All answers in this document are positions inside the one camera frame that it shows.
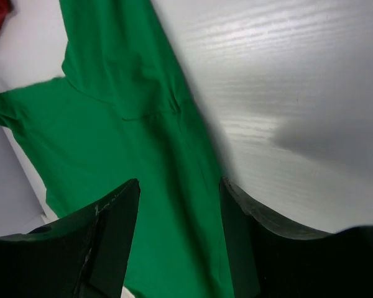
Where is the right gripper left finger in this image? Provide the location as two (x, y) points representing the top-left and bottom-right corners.
(0, 179), (140, 297)

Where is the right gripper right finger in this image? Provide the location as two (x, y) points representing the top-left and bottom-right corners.
(219, 178), (373, 297)

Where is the green t shirt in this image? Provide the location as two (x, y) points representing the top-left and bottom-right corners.
(0, 1), (234, 297)

